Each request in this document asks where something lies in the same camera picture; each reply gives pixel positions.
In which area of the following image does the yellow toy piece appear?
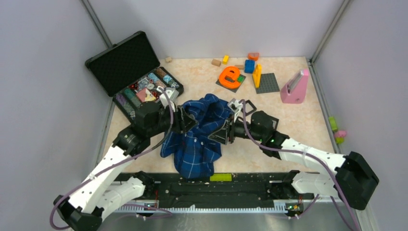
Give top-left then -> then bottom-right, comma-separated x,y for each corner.
252,64 -> 262,89

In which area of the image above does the black square frame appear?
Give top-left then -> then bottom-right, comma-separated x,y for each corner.
245,100 -> 257,116

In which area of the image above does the blue lego brick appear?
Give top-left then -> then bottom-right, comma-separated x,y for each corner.
244,60 -> 255,74

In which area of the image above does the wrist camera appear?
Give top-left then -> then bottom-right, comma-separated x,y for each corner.
227,98 -> 243,122
156,87 -> 179,112

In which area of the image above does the pink wedge stand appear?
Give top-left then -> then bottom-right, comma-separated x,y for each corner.
280,69 -> 310,104

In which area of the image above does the green lego brick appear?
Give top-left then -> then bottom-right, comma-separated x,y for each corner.
236,75 -> 246,83

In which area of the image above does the wooden block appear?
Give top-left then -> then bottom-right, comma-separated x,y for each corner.
211,59 -> 222,67

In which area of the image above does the black poker chip case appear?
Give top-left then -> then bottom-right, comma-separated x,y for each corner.
85,31 -> 184,123

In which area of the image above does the green pink toy outside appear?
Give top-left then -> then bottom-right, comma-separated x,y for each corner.
328,116 -> 347,144

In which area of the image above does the orange cup toy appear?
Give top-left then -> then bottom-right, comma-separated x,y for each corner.
247,52 -> 260,61

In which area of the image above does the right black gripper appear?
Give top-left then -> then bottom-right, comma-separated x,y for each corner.
208,112 -> 264,144

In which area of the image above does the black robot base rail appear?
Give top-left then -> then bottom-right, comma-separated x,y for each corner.
119,172 -> 315,213

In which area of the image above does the lime green brick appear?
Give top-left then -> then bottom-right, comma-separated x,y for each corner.
210,173 -> 232,182

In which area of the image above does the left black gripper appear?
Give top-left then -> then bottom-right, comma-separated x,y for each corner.
148,102 -> 198,137

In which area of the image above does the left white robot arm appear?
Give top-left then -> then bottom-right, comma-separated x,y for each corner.
50,103 -> 198,231

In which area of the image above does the small yellow block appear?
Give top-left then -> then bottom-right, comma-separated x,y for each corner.
222,55 -> 229,64

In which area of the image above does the grey lego baseplate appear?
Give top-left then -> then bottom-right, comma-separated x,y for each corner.
255,73 -> 280,94

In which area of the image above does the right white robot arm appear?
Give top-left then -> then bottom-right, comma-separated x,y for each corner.
208,111 -> 379,210

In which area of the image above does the orange letter e toy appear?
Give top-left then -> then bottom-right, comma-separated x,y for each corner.
218,66 -> 240,89

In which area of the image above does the blue plaid shirt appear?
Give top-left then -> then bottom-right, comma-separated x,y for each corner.
160,93 -> 231,179

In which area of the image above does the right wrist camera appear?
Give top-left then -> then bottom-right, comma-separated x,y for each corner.
227,98 -> 243,122

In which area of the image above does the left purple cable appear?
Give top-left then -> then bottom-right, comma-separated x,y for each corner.
49,88 -> 175,230

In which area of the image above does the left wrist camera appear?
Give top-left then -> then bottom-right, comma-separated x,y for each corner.
156,87 -> 179,112

